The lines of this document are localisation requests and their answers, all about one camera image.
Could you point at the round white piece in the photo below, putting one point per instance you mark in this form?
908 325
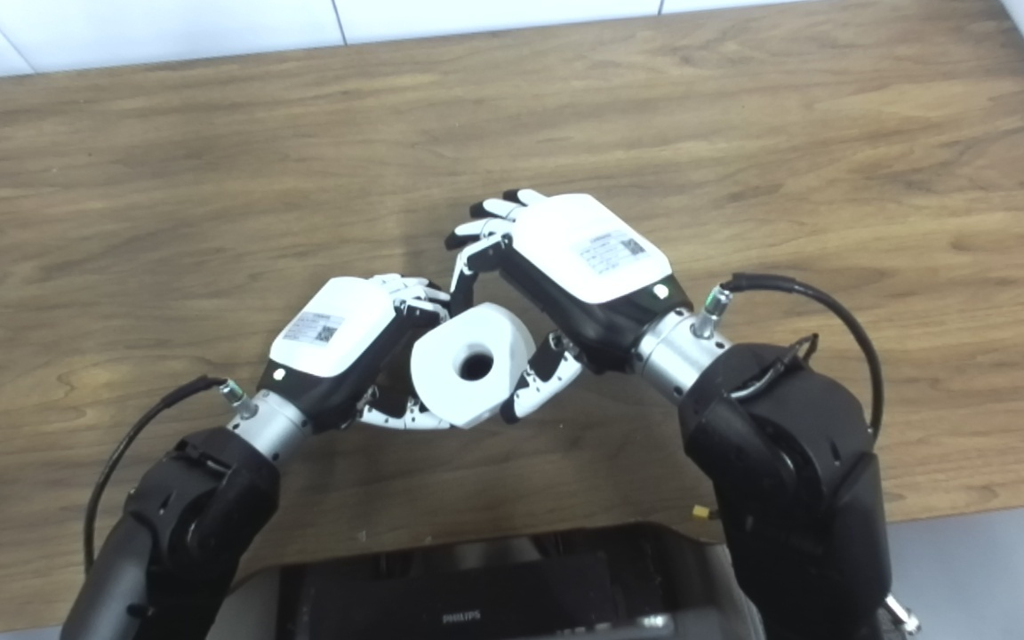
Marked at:
445 391

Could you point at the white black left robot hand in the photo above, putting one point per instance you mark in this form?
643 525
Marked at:
325 329

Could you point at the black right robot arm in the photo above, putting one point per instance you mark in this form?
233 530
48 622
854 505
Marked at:
788 471

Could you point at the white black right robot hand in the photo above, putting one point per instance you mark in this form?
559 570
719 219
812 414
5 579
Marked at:
592 249

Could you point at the black robot torso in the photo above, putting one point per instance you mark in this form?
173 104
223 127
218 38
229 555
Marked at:
494 591

